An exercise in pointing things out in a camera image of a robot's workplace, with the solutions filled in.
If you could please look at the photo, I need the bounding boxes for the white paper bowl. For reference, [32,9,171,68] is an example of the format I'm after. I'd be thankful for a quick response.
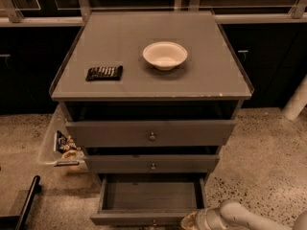
[142,41,188,71]

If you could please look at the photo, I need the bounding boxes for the clear plastic storage bin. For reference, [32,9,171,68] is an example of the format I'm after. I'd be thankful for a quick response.
[37,105,87,173]

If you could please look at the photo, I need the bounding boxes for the black snack bar packet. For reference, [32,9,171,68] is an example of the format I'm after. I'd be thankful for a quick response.
[85,65,123,81]

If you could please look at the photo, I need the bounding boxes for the metal rail frame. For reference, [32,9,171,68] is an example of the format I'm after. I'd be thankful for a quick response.
[0,0,307,27]

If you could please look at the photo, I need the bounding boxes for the grey top drawer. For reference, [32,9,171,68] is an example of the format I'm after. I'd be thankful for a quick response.
[65,120,235,148]

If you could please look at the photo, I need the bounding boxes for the grey drawer cabinet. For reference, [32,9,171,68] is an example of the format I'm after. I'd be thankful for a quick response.
[48,11,255,184]

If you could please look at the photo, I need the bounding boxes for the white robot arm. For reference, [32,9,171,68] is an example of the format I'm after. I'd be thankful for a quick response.
[180,75,307,230]

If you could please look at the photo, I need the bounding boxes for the snack packets in bin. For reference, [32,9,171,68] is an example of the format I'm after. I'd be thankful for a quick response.
[54,130,83,159]

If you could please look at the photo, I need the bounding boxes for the grey drawer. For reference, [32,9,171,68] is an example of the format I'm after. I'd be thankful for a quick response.
[91,173,206,226]
[65,120,235,148]
[84,154,220,173]

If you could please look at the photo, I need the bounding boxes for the grey bottom drawer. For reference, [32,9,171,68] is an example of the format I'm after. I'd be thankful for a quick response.
[91,173,206,226]

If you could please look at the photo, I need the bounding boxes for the grey middle drawer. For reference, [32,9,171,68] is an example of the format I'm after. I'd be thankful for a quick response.
[84,154,220,173]

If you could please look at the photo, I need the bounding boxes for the black bar stand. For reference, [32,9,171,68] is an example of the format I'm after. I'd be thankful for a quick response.
[0,175,41,230]

